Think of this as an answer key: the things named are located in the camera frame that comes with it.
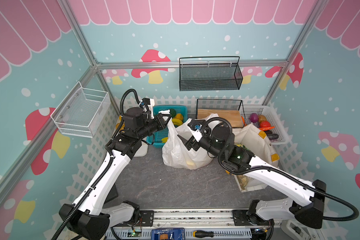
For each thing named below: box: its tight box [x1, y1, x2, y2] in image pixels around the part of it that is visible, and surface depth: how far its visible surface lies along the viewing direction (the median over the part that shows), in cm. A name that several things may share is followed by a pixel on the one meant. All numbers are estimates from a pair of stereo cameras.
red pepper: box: [259, 120, 271, 128], surface depth 108 cm
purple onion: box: [249, 112, 259, 123], surface depth 115 cm
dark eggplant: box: [267, 133, 279, 141], surface depth 96 cm
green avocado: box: [169, 108, 177, 118], surface depth 114 cm
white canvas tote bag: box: [232, 123, 280, 167], surface depth 85 cm
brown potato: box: [258, 114, 267, 122], surface depth 114 cm
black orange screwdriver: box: [193, 230, 245, 238], surface depth 70 cm
